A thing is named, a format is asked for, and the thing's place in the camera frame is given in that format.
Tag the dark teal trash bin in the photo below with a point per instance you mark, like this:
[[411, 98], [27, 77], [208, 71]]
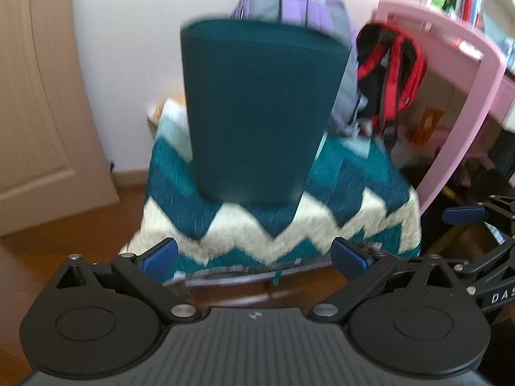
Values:
[[257, 120]]

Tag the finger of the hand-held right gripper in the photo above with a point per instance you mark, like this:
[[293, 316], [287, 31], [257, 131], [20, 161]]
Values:
[[464, 215], [489, 265]]

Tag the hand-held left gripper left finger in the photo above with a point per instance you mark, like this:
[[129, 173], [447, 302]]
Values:
[[159, 259]]

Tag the teal cream zigzag quilt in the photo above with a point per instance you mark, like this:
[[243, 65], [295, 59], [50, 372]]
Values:
[[354, 193]]

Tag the beige wooden door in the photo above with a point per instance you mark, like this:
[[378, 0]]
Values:
[[40, 108]]

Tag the purple grey backpack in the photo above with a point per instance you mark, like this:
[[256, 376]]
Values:
[[305, 4]]

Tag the pink desk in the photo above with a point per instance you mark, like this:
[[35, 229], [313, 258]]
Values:
[[474, 80]]

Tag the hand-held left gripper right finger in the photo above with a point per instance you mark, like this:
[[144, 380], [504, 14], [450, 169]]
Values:
[[348, 259]]

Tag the yellow patterned cloth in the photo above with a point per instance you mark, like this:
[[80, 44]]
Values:
[[161, 110]]

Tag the red black backpack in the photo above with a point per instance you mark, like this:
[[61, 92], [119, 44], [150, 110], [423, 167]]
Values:
[[392, 76]]

